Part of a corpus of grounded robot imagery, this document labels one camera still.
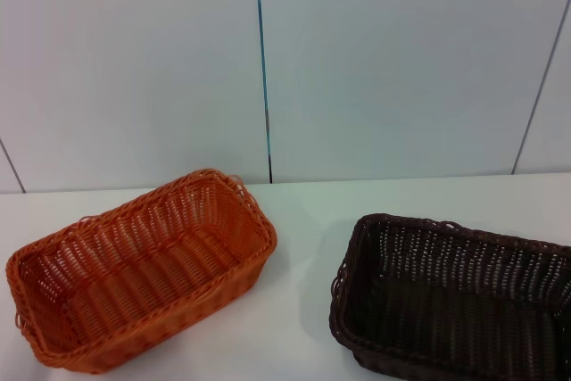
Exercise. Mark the orange woven plastic basket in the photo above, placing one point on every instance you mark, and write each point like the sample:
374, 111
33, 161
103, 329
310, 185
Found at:
134, 274

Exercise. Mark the dark brown woven basket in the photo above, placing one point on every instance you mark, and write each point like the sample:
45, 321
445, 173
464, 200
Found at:
450, 305

